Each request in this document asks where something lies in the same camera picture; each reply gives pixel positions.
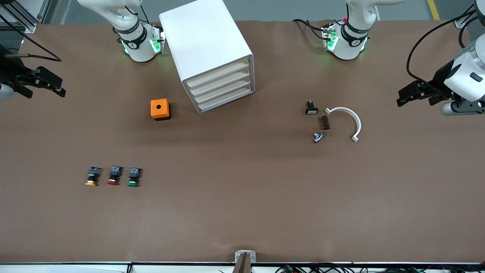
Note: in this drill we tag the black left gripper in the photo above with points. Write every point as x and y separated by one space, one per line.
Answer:
439 80

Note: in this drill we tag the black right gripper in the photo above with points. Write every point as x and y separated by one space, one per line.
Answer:
10 72

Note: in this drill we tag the yellow push button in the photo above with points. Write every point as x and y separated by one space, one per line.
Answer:
93 176

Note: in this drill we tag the red push button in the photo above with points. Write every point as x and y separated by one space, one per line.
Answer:
114 175

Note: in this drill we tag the green push button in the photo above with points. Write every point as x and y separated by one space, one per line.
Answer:
134 176

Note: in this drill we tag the brown terminal block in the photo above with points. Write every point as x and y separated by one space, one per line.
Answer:
324 123

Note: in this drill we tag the silver metal connector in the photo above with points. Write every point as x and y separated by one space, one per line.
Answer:
318 137

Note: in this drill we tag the aluminium frame profile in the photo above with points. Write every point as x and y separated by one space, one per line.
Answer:
30 27
460 23

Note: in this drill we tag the white curved plastic bracket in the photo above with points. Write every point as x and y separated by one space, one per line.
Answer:
356 121

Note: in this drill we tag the black switch white face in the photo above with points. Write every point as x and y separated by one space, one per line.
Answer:
311 109

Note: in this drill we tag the orange button enclosure box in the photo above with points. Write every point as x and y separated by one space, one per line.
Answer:
159 108

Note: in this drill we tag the grey mount bracket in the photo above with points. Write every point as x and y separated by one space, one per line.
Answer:
252 258

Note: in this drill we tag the brown camera pole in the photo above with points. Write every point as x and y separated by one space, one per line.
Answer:
242 265

